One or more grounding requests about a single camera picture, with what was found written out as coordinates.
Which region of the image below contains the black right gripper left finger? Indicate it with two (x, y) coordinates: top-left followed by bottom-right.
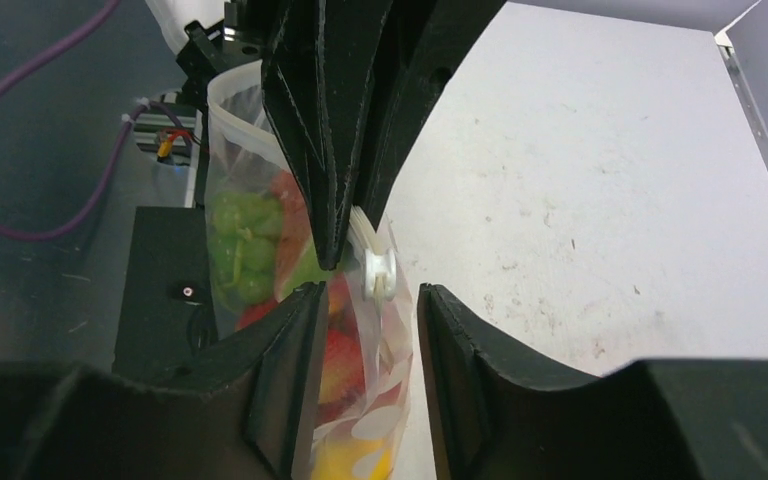
(0, 283), (328, 479)

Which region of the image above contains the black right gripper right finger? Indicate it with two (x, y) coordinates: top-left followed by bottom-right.
(417, 284), (768, 479)

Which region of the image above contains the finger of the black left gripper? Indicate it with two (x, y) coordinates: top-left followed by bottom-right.
(357, 0), (505, 227)
(262, 0), (392, 270)

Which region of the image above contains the red strawberry cluster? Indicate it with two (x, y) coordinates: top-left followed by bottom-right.
(228, 269), (365, 406)

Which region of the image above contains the yellow bell pepper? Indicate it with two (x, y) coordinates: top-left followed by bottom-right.
(311, 439), (393, 480)

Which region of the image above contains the clear zip top bag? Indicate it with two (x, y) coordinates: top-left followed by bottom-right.
(205, 62), (413, 479)

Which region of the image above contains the green grape bunch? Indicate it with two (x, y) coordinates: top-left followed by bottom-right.
(207, 190), (283, 314)

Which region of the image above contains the white bag zipper slider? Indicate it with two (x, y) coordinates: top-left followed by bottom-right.
(362, 248), (398, 312)

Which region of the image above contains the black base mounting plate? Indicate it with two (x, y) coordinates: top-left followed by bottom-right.
(112, 207), (219, 382)

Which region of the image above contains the aluminium rail frame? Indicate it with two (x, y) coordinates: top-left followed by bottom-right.
(716, 33), (768, 140)

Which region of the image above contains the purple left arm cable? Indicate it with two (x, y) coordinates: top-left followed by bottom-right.
(0, 0), (193, 243)

